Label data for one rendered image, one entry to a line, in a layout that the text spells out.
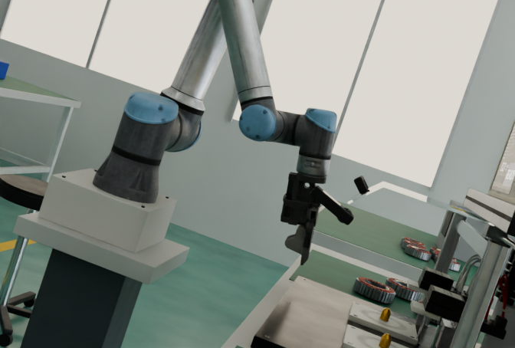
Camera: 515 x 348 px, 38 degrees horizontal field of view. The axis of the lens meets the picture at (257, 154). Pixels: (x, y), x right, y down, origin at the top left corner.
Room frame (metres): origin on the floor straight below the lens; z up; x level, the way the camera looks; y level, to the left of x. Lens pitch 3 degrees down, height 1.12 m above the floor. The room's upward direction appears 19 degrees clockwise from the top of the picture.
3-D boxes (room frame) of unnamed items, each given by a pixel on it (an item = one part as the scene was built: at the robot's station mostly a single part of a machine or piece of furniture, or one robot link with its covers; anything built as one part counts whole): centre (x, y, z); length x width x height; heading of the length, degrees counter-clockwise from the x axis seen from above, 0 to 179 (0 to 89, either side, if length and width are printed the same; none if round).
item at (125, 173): (1.73, 0.26, 0.90); 0.15 x 0.15 x 0.10
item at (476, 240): (1.51, -0.46, 1.03); 0.62 x 0.01 x 0.03; 171
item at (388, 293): (2.03, -0.42, 0.77); 0.11 x 0.11 x 0.04
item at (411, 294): (2.19, -0.53, 0.77); 0.11 x 0.11 x 0.04
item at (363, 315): (1.64, -0.38, 0.78); 0.15 x 0.15 x 0.01; 81
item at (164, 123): (1.73, 0.26, 1.02); 0.13 x 0.12 x 0.14; 163
